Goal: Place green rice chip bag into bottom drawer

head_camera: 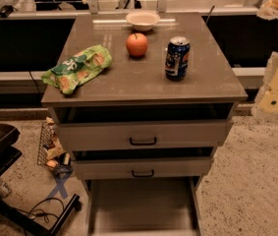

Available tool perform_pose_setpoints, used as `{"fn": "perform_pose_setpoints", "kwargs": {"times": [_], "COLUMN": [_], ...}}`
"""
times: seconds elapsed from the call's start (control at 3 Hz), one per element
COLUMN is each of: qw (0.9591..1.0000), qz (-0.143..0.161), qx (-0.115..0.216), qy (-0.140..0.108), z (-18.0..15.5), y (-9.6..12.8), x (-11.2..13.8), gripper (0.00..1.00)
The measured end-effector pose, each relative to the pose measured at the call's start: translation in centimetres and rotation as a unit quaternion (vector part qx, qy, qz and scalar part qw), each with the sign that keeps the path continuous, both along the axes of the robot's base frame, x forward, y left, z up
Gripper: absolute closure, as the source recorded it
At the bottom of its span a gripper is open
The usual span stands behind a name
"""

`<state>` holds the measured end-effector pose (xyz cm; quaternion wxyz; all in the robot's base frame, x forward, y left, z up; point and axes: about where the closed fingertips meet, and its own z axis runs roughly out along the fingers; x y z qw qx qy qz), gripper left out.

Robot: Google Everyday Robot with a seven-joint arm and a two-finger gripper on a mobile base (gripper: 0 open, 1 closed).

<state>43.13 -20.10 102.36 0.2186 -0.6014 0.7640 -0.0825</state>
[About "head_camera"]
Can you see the blue soda can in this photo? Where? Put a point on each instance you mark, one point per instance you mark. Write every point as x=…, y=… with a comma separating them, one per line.
x=177, y=58

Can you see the black cart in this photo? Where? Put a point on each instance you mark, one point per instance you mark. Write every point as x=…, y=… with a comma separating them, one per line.
x=8, y=155

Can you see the white bowl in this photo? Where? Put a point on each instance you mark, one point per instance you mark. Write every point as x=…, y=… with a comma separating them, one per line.
x=142, y=20

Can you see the wire basket with snacks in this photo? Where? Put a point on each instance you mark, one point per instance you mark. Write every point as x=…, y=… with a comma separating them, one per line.
x=51, y=154

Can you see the green rice chip bag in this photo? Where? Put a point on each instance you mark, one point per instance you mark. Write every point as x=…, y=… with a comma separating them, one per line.
x=78, y=69

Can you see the open bottom drawer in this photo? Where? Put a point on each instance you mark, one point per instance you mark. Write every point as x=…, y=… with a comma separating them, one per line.
x=142, y=207

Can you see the red apple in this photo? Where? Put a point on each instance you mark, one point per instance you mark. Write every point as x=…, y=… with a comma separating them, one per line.
x=136, y=44

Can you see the grey drawer cabinet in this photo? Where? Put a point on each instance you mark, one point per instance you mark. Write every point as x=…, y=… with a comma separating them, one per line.
x=137, y=90

